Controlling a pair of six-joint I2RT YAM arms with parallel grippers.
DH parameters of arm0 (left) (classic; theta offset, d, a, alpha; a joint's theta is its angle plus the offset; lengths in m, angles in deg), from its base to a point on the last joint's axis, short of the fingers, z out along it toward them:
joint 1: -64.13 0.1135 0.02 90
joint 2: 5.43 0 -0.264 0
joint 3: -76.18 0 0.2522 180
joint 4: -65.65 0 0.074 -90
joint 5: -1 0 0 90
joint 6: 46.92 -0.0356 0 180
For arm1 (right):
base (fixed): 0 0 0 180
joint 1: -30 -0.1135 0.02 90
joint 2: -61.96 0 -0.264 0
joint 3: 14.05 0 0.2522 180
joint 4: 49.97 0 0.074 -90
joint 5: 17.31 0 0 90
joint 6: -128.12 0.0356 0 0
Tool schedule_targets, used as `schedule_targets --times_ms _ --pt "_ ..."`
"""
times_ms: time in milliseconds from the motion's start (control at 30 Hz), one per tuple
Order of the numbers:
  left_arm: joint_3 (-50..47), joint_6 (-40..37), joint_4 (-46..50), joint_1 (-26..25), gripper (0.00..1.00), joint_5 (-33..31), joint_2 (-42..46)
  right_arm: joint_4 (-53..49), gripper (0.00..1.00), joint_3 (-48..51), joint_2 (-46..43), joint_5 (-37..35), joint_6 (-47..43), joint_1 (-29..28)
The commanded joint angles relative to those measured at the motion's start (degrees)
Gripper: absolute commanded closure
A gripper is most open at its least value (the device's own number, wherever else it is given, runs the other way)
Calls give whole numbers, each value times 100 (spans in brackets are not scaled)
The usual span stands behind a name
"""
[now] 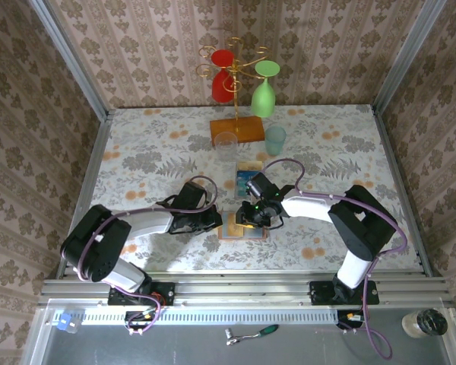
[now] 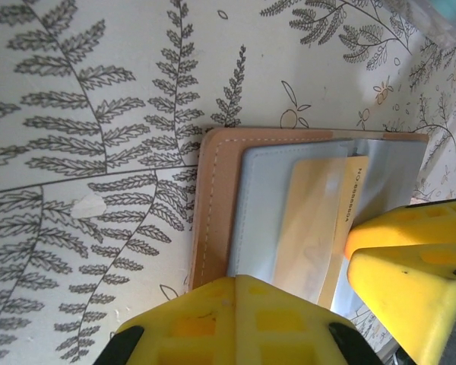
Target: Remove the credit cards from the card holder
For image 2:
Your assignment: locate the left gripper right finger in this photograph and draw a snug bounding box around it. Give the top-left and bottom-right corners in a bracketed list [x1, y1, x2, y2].
[234, 274, 381, 365]

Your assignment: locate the gold credit card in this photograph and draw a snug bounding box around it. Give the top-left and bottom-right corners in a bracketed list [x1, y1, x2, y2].
[273, 155, 369, 309]

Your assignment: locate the clear acrylic card stand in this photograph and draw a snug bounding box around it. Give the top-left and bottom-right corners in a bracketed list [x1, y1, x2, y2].
[383, 0, 456, 47]

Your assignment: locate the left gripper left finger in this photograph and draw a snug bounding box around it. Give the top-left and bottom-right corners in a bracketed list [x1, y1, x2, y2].
[98, 275, 239, 365]

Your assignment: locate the tan leather card holder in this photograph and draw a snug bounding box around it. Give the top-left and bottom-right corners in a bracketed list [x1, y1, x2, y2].
[189, 127, 429, 302]

